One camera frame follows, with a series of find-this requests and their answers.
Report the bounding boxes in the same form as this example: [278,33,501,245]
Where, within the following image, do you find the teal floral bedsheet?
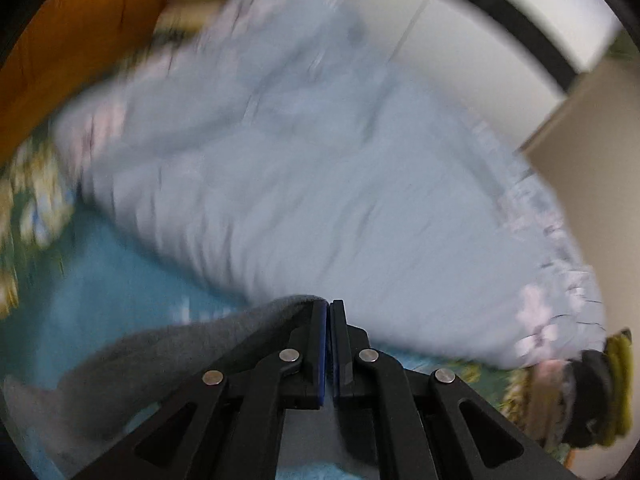
[0,135,576,480]

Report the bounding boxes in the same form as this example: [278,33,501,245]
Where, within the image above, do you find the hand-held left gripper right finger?
[330,300,576,480]

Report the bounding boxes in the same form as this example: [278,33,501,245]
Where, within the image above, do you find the floral green pillow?
[157,0,236,38]

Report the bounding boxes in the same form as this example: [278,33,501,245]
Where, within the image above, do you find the wooden carved headboard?
[0,0,201,167]

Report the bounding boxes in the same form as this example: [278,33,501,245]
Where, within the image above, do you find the olive green cloth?
[599,329,634,449]

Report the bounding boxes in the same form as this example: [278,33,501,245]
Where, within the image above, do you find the green plant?
[607,35,637,62]

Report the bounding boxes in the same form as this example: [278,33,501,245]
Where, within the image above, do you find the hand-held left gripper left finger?
[70,300,329,480]

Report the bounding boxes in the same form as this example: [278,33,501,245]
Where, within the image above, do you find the blue floral duvet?
[50,0,607,372]

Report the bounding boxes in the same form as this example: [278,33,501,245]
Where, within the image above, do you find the grey knit sweater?
[2,294,381,480]

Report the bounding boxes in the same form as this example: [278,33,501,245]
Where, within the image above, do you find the pale pink cloth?
[520,359,576,411]

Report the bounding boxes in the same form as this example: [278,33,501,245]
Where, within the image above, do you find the black cloth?
[564,350,617,447]

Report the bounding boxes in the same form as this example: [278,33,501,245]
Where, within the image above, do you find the beige door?
[520,55,640,311]

